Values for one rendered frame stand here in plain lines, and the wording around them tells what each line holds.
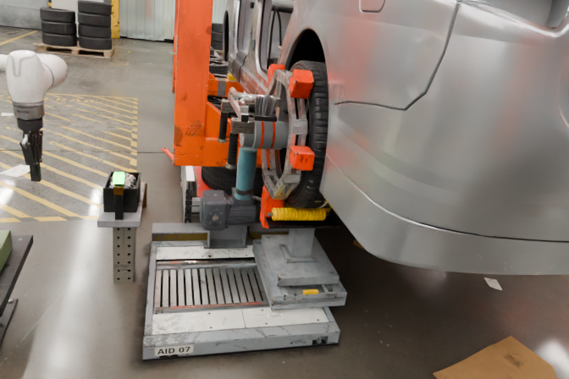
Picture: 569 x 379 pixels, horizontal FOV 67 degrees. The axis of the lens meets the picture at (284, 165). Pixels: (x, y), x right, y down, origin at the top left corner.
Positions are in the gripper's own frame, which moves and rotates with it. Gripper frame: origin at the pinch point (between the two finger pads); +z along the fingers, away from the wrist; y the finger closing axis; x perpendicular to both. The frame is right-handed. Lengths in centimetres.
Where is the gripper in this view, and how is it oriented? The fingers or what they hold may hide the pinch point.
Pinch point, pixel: (35, 172)
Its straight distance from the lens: 173.3
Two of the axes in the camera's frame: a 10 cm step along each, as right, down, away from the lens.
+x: 9.9, 0.8, 1.4
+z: -1.3, 9.1, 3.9
